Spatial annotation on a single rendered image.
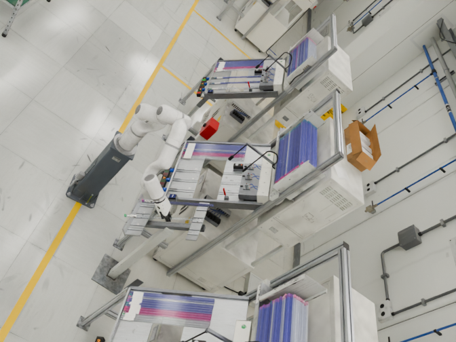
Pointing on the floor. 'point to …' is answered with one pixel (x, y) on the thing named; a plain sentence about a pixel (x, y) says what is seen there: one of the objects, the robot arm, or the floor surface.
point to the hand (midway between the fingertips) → (167, 217)
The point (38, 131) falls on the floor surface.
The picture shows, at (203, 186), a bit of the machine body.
